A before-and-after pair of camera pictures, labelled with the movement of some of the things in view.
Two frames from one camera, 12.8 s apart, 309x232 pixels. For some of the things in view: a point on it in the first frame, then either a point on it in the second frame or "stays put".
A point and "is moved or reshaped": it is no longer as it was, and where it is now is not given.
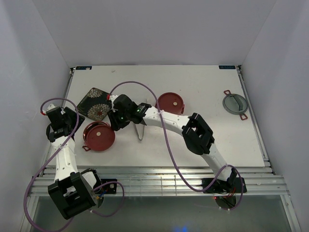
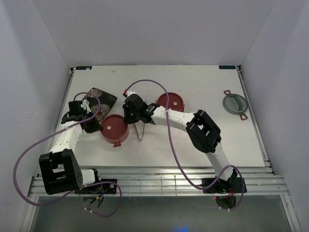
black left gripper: [72, 112] to [96, 126]
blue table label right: [227, 67] stays put
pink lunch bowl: [86, 147] to [117, 142]
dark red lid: [171, 102] stays put
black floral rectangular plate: [95, 105] stays put
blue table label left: [83, 67] stays put
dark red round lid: [100, 137] is moved or reshaped
